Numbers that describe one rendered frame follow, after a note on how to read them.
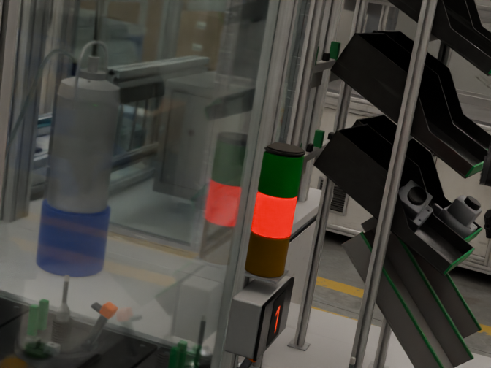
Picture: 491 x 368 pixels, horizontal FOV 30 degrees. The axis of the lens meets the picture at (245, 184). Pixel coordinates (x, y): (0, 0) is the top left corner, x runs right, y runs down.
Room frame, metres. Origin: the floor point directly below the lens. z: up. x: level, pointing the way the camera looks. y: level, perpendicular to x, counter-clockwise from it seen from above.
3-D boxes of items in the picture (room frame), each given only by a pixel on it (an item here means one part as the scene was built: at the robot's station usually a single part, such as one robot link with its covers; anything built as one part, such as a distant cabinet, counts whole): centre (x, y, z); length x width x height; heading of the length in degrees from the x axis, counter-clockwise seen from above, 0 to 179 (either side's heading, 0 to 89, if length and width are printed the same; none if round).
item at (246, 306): (1.06, -0.04, 1.29); 0.12 x 0.05 x 0.25; 163
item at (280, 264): (1.06, -0.04, 1.28); 0.05 x 0.05 x 0.05
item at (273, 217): (1.06, -0.04, 1.33); 0.05 x 0.05 x 0.05
